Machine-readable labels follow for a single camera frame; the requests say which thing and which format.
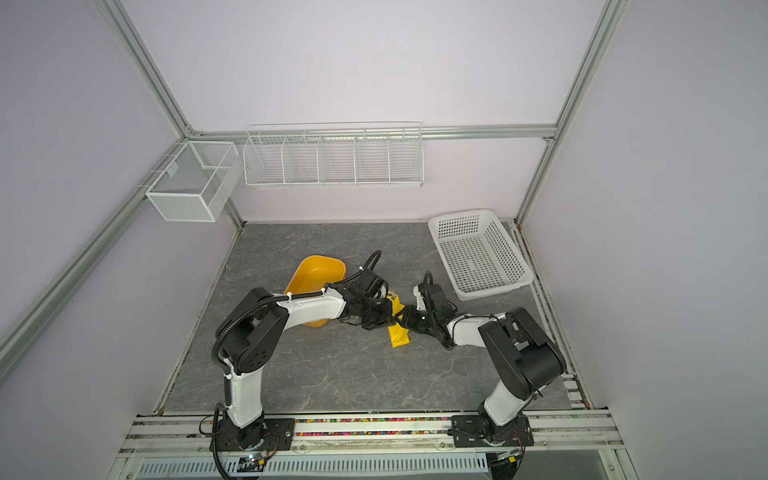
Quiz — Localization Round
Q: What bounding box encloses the yellow paper napkin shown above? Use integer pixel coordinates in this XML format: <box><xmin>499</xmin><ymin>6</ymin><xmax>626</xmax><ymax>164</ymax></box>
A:
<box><xmin>387</xmin><ymin>291</ymin><xmax>410</xmax><ymax>348</ymax></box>

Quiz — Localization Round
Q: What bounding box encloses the white mesh box basket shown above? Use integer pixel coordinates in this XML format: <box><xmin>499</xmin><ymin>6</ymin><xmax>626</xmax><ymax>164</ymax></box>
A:
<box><xmin>146</xmin><ymin>141</ymin><xmax>244</xmax><ymax>223</ymax></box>

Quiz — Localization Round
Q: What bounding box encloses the yellow plastic tray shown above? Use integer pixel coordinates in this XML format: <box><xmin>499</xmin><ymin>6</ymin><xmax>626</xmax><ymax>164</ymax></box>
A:
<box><xmin>285</xmin><ymin>255</ymin><xmax>346</xmax><ymax>296</ymax></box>

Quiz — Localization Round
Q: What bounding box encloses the white perforated plastic basket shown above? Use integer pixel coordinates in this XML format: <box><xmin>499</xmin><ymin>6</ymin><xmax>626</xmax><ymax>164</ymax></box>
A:
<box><xmin>428</xmin><ymin>209</ymin><xmax>534</xmax><ymax>301</ymax></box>

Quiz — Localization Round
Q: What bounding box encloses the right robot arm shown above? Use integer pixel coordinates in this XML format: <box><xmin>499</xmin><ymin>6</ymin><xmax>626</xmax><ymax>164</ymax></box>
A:
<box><xmin>394</xmin><ymin>273</ymin><xmax>566</xmax><ymax>448</ymax></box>

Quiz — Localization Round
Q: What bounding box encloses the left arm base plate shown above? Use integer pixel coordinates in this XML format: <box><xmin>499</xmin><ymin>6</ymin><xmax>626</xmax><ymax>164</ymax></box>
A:
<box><xmin>210</xmin><ymin>416</ymin><xmax>296</xmax><ymax>452</ymax></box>

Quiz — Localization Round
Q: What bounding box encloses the white wire shelf rack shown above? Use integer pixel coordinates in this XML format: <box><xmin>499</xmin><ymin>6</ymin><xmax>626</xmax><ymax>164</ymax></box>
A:
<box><xmin>242</xmin><ymin>121</ymin><xmax>425</xmax><ymax>188</ymax></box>

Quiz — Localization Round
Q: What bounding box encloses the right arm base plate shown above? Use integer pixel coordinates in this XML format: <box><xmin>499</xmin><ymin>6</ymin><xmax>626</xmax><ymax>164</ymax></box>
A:
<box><xmin>448</xmin><ymin>414</ymin><xmax>534</xmax><ymax>448</ymax></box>

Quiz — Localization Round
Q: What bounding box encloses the white vent grille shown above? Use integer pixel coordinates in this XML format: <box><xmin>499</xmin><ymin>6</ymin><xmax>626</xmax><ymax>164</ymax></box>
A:
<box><xmin>134</xmin><ymin>452</ymin><xmax>490</xmax><ymax>479</ymax></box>

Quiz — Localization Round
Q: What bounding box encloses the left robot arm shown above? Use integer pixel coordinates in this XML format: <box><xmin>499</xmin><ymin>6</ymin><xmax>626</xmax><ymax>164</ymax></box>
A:
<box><xmin>211</xmin><ymin>250</ymin><xmax>394</xmax><ymax>451</ymax></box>

